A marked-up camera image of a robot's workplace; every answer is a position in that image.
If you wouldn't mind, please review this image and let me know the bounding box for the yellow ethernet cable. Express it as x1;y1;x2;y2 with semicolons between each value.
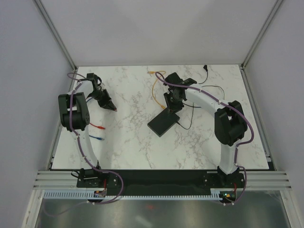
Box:
147;70;167;110

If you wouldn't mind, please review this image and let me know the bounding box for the black power cord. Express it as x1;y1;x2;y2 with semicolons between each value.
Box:
175;64;225;131

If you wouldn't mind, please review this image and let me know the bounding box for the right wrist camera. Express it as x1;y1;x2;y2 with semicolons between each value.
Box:
165;72;197;88

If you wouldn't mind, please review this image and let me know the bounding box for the white slotted cable duct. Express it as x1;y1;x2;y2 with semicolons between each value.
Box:
42;189;235;200

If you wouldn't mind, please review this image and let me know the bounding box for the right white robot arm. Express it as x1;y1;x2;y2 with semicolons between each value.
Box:
164;87;247;187

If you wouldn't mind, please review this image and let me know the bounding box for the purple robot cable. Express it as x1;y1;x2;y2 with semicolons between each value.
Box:
41;72;125;217
155;72;256;207

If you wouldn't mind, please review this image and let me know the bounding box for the aluminium corner post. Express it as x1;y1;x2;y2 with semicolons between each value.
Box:
33;0;77;70
240;0;285;70

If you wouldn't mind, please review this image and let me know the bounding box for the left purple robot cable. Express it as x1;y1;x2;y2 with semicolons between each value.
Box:
41;72;125;217

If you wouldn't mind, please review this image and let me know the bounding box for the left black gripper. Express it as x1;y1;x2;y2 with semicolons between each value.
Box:
88;90;116;112

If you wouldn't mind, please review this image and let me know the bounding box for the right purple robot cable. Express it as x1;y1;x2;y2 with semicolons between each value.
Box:
155;72;256;207

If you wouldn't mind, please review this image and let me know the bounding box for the black network switch box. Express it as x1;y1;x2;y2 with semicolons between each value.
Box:
147;108;180;137

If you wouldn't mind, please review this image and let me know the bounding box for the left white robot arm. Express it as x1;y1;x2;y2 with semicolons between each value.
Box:
58;76;117;188

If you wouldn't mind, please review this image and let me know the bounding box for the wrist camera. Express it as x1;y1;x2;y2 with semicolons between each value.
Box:
165;72;197;88
86;73;102;86

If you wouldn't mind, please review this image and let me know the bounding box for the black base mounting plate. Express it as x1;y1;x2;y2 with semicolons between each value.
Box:
76;169;247;197

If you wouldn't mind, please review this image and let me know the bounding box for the right aluminium corner post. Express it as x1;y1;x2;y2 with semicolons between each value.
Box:
240;0;285;70

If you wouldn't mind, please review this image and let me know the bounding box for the aluminium frame rail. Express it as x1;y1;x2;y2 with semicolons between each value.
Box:
33;171;292;190

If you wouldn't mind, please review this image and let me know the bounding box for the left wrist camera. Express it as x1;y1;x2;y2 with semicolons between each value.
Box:
86;73;102;86

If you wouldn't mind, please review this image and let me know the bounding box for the blue ethernet cable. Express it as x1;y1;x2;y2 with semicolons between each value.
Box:
85;98;105;141

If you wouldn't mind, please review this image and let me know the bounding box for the left aluminium corner post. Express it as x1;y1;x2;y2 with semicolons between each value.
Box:
33;0;77;70

